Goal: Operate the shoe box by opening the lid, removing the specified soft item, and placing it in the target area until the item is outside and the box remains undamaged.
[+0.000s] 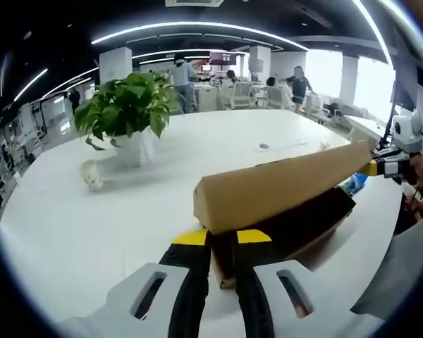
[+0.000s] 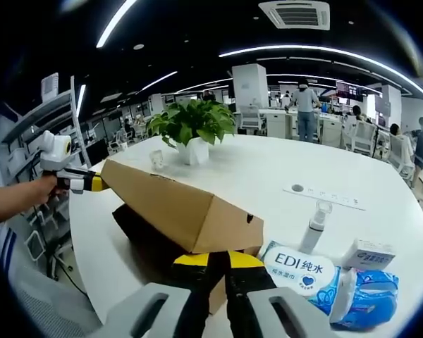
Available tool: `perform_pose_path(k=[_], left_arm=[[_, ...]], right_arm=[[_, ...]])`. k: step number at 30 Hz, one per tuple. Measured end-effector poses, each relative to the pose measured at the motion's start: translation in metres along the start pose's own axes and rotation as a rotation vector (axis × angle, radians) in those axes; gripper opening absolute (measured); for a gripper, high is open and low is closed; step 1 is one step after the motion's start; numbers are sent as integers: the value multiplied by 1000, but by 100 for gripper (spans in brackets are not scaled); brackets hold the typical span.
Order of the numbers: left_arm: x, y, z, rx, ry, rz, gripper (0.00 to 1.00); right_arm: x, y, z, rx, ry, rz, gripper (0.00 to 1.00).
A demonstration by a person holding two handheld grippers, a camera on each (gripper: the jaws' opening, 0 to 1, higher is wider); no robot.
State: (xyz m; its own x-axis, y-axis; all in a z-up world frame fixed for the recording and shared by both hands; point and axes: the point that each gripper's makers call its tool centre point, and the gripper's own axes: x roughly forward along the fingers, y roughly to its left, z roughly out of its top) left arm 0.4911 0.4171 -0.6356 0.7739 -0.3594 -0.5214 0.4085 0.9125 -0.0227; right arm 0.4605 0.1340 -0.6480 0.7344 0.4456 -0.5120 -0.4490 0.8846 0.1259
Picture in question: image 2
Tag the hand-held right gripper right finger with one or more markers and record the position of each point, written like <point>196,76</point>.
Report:
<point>246,278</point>

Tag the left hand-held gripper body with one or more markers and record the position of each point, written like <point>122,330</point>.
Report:
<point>54,151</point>

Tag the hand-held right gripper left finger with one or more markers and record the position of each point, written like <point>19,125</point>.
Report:
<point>190,278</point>

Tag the brown cardboard shoe box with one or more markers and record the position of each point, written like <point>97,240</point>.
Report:
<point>169,207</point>

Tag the white tube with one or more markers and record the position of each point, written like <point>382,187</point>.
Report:
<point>315,229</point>

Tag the white printed carton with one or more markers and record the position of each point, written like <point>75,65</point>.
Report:
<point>370,255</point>

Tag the blue soft tissue pack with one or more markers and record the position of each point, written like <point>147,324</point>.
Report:
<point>373,295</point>

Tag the person's left hand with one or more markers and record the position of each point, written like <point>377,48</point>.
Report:
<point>47,188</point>

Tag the grey metal shelving rack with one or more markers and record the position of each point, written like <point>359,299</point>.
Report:
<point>42,111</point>

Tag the white crate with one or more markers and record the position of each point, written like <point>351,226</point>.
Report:
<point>49,86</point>

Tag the white armrest chair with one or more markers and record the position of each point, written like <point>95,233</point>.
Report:
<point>38,239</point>

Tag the clear patterned glass cup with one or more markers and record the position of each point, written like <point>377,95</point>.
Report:
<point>157,160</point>

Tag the round grey table grommet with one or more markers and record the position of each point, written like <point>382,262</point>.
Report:
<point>296,187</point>

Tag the white table socket strip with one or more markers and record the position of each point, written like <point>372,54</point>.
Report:
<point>338,200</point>

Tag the green plant in white pot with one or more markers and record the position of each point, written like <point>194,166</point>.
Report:
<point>194,119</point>

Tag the grey mesh office chair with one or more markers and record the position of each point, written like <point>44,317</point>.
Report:
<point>46,310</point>

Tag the straight ceiling light strip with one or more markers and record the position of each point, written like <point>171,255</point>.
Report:
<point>114,24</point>

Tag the hanging info screen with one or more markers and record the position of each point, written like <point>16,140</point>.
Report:
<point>349,89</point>

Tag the curved ceiling light strip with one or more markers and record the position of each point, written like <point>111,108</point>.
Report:
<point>303,46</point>

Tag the ceiling air conditioner unit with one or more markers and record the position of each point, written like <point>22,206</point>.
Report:
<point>296,14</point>

